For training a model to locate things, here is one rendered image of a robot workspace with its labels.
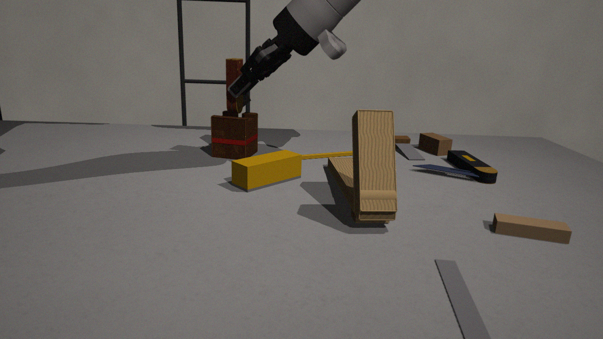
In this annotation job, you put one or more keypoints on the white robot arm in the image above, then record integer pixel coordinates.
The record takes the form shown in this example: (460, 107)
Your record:
(319, 17)

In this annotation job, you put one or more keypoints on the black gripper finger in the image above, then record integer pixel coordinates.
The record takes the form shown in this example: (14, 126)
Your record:
(288, 56)
(257, 61)

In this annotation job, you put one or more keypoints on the yellow rectangular block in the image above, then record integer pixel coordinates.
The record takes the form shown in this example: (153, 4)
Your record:
(257, 172)

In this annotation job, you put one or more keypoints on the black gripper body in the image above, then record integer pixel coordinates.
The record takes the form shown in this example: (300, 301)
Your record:
(290, 36)

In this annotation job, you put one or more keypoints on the grey flat bar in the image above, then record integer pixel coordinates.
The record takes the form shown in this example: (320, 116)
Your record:
(467, 314)

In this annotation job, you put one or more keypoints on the brown rectangular wooden block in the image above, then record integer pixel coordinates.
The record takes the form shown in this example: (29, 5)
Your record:
(534, 228)

